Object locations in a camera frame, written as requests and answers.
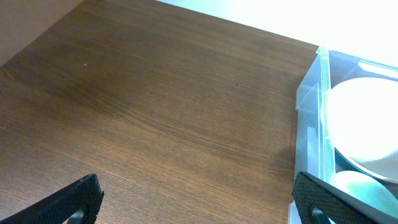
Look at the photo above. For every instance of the clear plastic storage bin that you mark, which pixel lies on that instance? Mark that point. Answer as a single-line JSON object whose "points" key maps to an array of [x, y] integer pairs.
{"points": [[315, 153]]}

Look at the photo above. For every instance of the light blue small bowl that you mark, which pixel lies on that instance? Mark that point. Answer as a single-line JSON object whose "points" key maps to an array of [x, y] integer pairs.
{"points": [[367, 190]]}

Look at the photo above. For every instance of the cream large bowl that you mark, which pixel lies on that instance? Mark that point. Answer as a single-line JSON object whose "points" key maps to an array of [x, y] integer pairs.
{"points": [[361, 114]]}

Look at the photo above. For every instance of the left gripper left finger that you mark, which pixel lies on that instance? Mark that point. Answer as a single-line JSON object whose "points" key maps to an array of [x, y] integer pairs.
{"points": [[78, 202]]}

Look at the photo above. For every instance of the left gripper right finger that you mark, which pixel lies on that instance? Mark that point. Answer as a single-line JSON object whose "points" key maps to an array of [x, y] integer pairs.
{"points": [[317, 201]]}

